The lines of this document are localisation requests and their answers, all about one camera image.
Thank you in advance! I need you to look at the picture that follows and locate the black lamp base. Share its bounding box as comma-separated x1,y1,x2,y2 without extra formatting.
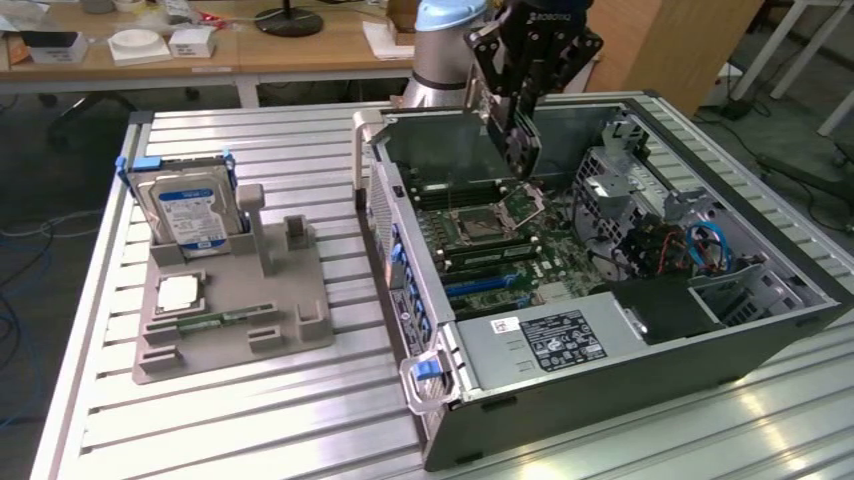
255,0,326,38

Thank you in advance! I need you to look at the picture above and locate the black graphics card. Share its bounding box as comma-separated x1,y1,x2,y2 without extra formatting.
465,62,544,180

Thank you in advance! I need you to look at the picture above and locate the black RAM slot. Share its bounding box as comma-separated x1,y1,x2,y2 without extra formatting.
413,190,513,201
410,184,510,195
437,230,534,241
439,242,538,254
414,197,514,209
438,236,536,247

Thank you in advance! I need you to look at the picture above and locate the long black expansion slot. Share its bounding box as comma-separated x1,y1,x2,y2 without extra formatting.
442,266,520,281

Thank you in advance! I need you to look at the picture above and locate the hard disk with blue rails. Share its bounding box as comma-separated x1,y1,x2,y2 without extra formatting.
115,148,242,261

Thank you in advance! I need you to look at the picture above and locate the metal drive cage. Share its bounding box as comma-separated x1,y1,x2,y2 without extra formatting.
572,119,676,261

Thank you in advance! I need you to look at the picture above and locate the red wire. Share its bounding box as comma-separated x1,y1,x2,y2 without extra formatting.
657,228,690,275

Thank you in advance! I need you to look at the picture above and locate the CPU socket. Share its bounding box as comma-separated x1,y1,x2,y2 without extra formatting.
451,203,513,242

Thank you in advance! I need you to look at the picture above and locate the blue expansion slot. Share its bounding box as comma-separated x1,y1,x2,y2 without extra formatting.
445,274,524,297

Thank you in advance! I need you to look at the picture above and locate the wooden desk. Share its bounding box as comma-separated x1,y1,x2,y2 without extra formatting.
0,0,602,109

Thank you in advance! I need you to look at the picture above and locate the green motherboard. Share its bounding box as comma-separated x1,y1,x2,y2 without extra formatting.
399,167,606,324

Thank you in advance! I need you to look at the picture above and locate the short grey case handle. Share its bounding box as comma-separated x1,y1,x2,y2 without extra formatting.
398,349,463,416

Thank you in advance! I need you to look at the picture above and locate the installed RAM stick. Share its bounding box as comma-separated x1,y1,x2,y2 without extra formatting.
441,248,541,266

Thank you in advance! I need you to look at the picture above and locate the white paper stack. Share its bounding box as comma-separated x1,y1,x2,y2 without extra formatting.
363,19,419,62

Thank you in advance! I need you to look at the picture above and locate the wooden cabinet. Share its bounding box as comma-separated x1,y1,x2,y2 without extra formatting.
586,0,769,116

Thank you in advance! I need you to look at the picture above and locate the grey parts rack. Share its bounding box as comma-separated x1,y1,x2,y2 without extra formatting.
131,183,335,386

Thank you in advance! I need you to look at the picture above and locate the silver CPU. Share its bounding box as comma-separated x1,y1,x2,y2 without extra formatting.
157,274,206,317

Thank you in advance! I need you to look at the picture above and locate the metal socket cover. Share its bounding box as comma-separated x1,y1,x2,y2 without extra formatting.
497,182,557,227

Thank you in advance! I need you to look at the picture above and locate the loose green RAM stick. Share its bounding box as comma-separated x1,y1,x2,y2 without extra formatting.
146,306,277,334

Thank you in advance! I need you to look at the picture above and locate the black office chair base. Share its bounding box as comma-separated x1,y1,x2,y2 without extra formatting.
39,89,139,151

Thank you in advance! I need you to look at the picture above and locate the white box with black lid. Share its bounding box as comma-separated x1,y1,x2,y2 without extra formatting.
30,30,93,65

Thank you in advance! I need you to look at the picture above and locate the grey power supply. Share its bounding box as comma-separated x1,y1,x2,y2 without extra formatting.
437,292,653,392

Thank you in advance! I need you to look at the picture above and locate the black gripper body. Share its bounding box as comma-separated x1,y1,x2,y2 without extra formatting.
498,0,594,94

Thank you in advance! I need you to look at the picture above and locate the black plastic shroud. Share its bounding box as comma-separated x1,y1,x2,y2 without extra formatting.
610,277,728,347

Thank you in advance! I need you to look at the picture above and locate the brown cardboard box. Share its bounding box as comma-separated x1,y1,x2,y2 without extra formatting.
386,0,423,32

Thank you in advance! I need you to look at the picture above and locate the metal disk bay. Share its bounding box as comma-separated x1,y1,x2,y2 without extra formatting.
686,262,813,329

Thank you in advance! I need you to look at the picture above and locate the white table frame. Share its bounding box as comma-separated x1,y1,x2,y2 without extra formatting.
730,0,854,136

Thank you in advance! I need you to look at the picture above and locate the open black PC case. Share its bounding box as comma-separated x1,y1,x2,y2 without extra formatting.
351,89,853,474

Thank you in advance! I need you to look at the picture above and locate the small white box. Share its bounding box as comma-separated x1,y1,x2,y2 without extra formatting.
167,27,219,58

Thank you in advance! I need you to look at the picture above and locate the blue data wire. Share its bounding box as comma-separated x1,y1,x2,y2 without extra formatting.
686,219,737,275

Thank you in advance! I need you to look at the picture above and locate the long grey case handle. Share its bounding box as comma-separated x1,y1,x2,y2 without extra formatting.
351,110,397,201

